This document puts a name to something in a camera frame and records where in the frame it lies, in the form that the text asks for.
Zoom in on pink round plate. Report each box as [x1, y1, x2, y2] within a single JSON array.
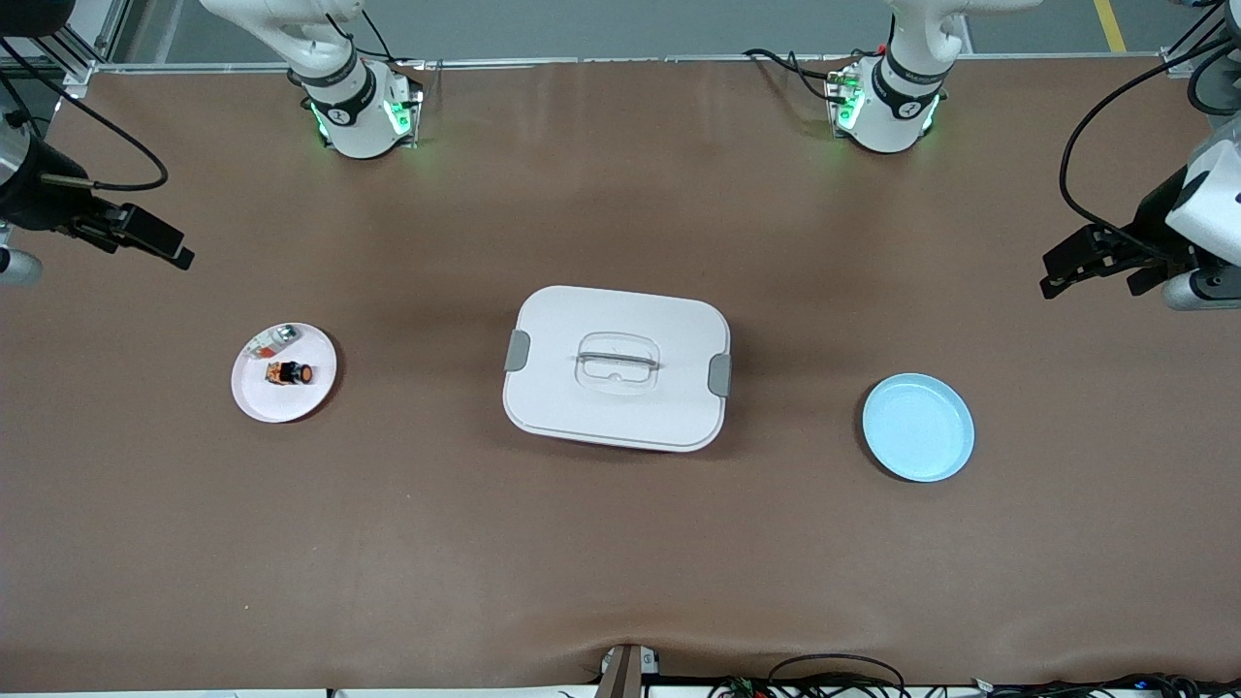
[[231, 322, 338, 424]]

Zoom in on light blue round plate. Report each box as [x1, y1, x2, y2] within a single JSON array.
[[862, 373, 975, 484]]

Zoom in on white lunch box grey clips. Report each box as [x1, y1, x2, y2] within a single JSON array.
[[502, 285, 733, 454]]

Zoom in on brown table mat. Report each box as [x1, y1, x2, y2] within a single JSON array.
[[0, 53, 1241, 691]]

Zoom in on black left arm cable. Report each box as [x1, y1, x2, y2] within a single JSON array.
[[1059, 0, 1241, 263]]

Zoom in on small clear red switch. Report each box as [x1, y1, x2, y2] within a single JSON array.
[[244, 325, 303, 363]]

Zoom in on aluminium frame profile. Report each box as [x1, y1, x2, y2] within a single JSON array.
[[0, 0, 132, 88], [1161, 0, 1241, 79]]

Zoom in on black looped cable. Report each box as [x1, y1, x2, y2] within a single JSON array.
[[766, 653, 909, 694]]

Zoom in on silver table edge rail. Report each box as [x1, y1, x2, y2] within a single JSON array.
[[92, 53, 1179, 75]]

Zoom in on brown post with white bracket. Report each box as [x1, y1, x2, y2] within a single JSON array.
[[596, 643, 662, 698]]

